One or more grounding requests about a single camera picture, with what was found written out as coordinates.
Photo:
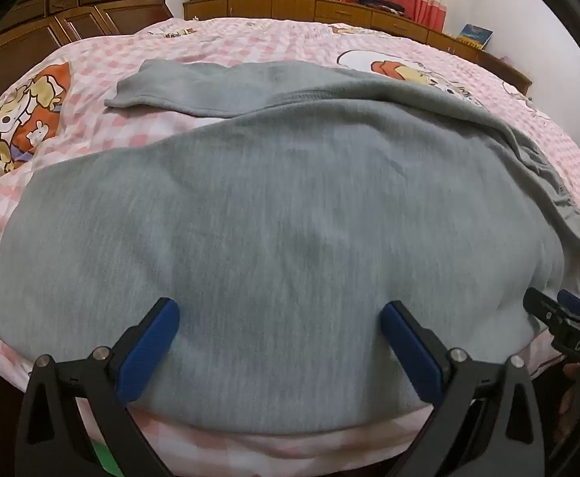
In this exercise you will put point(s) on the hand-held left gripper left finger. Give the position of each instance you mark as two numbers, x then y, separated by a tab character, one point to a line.
147	350

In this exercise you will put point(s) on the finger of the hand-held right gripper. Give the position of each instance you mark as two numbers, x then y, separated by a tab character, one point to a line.
545	308
574	303

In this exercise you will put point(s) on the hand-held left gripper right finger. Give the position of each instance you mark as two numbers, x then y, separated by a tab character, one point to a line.
409	350

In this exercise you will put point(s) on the grey pants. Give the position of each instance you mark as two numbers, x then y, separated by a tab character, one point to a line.
280	238

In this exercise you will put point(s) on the person's right hand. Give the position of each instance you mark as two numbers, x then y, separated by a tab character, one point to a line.
572	372

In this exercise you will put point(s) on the pink checked cartoon blanket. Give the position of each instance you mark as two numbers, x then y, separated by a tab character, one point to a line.
96	104

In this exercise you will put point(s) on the blue book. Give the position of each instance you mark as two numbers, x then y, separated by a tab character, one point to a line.
476	36

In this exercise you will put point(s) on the long wooden cabinet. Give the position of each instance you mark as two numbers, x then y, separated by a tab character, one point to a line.
349	12

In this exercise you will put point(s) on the dark folded clothes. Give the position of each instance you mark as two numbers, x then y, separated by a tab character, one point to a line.
382	5

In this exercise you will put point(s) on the wooden headboard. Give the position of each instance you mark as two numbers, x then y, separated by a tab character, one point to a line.
46	20

